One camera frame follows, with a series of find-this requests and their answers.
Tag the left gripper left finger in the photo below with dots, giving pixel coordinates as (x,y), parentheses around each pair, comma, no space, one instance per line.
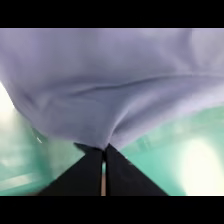
(83,176)

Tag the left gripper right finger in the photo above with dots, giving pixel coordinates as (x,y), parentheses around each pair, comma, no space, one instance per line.
(128,176)

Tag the purple garment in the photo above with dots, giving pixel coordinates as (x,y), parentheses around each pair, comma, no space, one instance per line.
(106,83)

